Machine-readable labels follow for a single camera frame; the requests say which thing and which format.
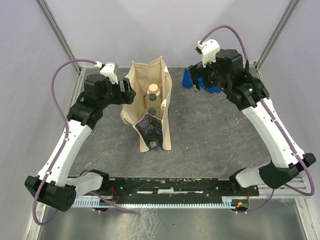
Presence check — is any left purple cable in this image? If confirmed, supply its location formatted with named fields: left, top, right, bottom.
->
left=32, top=59, right=136, bottom=226

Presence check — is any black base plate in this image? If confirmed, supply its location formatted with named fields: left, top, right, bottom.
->
left=81, top=176, right=259, bottom=204

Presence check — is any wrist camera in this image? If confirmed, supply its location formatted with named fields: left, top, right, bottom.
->
left=197, top=39, right=220, bottom=68
left=94, top=61, right=119, bottom=85

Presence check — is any clear square bottle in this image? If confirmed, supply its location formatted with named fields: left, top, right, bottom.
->
left=145, top=107, right=161, bottom=121

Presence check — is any left aluminium frame post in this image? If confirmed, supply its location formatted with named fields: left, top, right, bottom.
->
left=35, top=0, right=76, bottom=61

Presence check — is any cream canvas tote bag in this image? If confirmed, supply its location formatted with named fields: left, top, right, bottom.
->
left=120, top=57, right=173, bottom=152

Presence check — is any blue cloth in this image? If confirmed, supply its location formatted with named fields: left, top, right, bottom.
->
left=182, top=68, right=221, bottom=93

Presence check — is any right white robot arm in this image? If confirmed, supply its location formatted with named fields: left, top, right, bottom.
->
left=187, top=47, right=316, bottom=196

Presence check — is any aluminium frame post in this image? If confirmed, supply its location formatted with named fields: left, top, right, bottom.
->
left=254, top=0, right=301, bottom=70
left=35, top=0, right=76, bottom=61

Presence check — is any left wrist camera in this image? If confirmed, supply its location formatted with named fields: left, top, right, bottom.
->
left=94, top=61, right=119, bottom=85

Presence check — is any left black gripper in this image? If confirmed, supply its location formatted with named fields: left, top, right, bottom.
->
left=98, top=77, right=136, bottom=109

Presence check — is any cream round jar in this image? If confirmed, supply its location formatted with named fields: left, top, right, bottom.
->
left=147, top=83, right=161, bottom=97

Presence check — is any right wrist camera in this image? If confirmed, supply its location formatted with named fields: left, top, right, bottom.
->
left=197, top=39, right=220, bottom=68

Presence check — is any white slotted cable duct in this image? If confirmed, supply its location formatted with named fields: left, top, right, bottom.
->
left=72, top=196, right=237, bottom=208

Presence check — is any clear bottle grey cap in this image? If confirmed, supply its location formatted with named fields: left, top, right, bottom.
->
left=144, top=93, right=162, bottom=110

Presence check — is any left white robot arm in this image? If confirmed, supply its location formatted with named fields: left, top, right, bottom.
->
left=24, top=73, right=136, bottom=212

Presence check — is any aluminium frame rail front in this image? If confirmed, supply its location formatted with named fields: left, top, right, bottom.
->
left=34, top=177, right=311, bottom=198

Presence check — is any right aluminium frame post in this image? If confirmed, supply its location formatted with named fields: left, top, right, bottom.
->
left=254, top=0, right=301, bottom=70

